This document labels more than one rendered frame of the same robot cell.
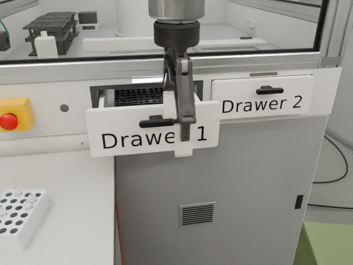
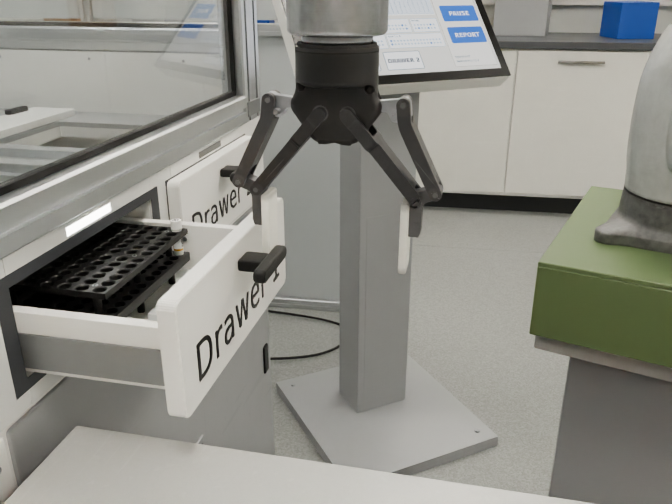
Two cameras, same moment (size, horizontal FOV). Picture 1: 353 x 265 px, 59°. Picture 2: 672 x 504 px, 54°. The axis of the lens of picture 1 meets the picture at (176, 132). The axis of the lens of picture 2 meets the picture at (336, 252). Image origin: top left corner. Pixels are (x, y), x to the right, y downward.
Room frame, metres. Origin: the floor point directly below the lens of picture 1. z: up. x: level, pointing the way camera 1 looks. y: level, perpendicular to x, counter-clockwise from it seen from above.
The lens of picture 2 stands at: (0.29, 0.56, 1.16)
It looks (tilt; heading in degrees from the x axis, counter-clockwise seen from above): 22 degrees down; 292
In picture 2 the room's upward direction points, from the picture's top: straight up
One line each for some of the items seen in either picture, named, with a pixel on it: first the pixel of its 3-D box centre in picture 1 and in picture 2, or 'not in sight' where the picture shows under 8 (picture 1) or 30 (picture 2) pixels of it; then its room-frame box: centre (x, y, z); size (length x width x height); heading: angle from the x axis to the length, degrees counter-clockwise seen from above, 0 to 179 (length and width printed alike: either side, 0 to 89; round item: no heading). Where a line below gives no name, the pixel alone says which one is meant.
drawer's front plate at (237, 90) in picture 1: (262, 97); (218, 191); (0.81, -0.24, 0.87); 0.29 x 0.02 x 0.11; 100
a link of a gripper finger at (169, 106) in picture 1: (170, 107); (269, 224); (0.59, 0.01, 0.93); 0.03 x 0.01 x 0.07; 100
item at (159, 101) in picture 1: (150, 102); (143, 259); (0.71, 0.06, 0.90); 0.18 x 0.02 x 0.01; 100
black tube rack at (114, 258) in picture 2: (147, 99); (59, 275); (0.81, 0.08, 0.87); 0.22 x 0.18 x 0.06; 10
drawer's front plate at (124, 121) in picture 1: (155, 129); (235, 289); (0.62, 0.05, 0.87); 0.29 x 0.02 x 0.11; 100
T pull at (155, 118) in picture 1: (156, 120); (259, 262); (0.59, 0.04, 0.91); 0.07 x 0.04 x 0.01; 100
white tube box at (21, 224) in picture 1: (13, 217); not in sight; (0.44, 0.30, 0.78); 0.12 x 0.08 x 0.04; 179
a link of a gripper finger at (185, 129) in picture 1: (186, 129); (425, 210); (0.44, -0.02, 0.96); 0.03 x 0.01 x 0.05; 10
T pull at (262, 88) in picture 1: (267, 89); (234, 171); (0.79, -0.24, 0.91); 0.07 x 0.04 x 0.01; 100
